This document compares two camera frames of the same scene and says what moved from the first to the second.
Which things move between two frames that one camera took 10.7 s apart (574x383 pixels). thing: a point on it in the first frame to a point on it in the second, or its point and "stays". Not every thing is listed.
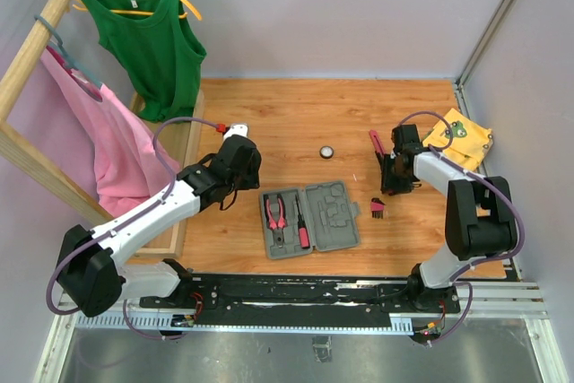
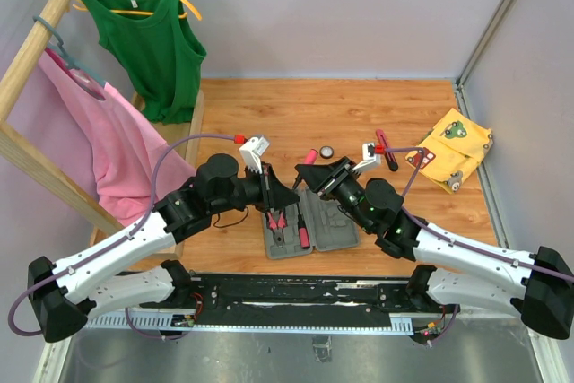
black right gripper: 388,183 to 316,176
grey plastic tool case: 318,216 stays
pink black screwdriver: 302,228 stays
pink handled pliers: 280,224 stays
